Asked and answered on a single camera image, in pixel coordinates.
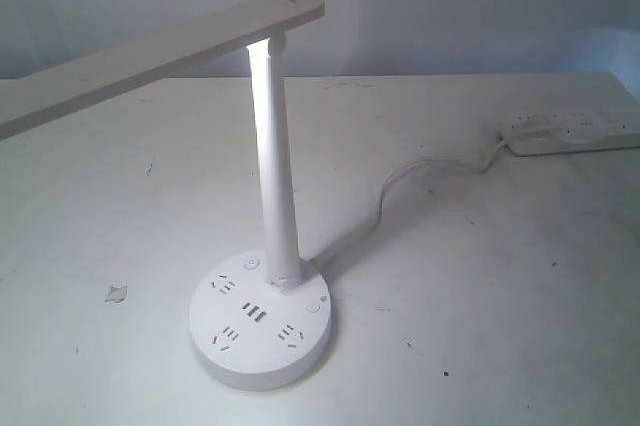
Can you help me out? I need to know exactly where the white power strip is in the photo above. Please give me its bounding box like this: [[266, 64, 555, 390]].
[[499, 106, 639, 156]]

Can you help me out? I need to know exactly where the white power cable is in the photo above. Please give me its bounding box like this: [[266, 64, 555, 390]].
[[313, 126, 539, 267]]

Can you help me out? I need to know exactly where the grey paper scrap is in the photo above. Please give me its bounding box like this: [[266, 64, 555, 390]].
[[104, 285, 128, 304]]

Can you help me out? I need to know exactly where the white desk lamp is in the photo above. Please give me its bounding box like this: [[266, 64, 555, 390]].
[[1, 0, 332, 391]]

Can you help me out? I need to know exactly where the white plug in strip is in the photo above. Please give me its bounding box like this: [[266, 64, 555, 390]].
[[520, 114, 552, 138]]

